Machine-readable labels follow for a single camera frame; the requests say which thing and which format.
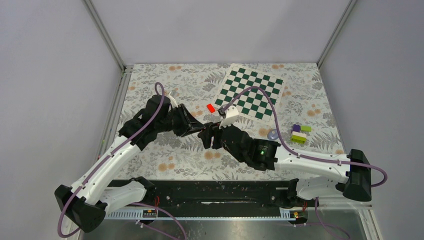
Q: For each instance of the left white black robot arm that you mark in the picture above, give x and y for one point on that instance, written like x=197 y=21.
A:
x=86 y=202

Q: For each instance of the red block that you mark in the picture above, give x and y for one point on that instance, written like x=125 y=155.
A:
x=211 y=108

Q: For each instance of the purple green block stack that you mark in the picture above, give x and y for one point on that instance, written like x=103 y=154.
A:
x=299 y=133

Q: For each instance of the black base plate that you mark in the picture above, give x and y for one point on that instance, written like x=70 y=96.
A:
x=185 y=199

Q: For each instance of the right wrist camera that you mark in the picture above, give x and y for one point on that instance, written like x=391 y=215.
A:
x=229 y=116

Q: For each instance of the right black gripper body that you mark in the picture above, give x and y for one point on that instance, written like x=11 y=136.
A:
x=213 y=130

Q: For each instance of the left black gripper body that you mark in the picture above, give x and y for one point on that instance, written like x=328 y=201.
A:
x=178 y=121

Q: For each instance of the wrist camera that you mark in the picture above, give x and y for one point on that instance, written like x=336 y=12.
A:
x=229 y=116
x=172 y=99

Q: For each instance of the purple earbud charging case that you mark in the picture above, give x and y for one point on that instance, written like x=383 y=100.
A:
x=273 y=135

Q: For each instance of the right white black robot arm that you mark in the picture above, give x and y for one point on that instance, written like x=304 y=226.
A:
x=348 y=174

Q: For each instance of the floral patterned table mat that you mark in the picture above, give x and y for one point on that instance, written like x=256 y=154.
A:
x=303 y=102

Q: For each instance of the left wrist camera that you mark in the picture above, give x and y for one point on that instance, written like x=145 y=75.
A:
x=172 y=99

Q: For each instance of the green white chessboard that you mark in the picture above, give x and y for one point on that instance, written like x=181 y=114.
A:
x=255 y=104

